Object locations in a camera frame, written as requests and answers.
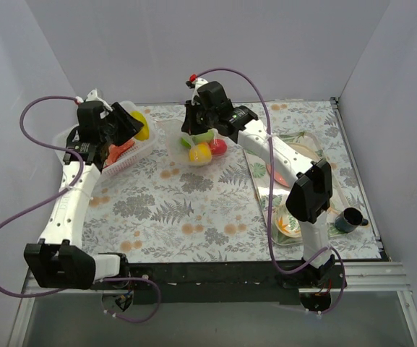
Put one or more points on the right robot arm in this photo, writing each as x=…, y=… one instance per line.
x=310, y=181

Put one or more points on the floral serving tray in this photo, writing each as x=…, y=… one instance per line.
x=308, y=145

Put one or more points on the yellow lemon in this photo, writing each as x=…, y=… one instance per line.
x=200, y=153

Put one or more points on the green starfruit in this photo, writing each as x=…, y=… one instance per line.
x=185, y=143

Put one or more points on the red apple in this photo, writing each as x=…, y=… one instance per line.
x=217, y=147

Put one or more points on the yellow bell pepper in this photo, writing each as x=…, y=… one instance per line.
x=143, y=133

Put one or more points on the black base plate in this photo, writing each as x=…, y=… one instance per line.
x=230, y=282

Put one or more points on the floral tablecloth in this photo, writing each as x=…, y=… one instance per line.
x=161, y=211

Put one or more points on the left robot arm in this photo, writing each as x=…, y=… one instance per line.
x=57, y=259

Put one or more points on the white plastic basket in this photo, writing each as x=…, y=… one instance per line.
x=140, y=149

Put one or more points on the green apple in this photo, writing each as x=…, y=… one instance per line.
x=205, y=137

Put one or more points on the watermelon slice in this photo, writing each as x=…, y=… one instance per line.
x=114, y=152

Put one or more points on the dark blue mug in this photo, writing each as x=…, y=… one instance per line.
x=349, y=219

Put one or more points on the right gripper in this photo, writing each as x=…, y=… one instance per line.
x=194, y=120

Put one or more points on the pink and cream plate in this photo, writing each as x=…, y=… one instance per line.
x=283, y=174

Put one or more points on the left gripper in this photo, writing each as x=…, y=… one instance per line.
x=122, y=118

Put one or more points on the clear zip top bag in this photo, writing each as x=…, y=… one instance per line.
x=179, y=154

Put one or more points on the floral bowl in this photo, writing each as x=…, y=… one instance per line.
x=285, y=223

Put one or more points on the aluminium frame rail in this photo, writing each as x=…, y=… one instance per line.
x=374, y=307

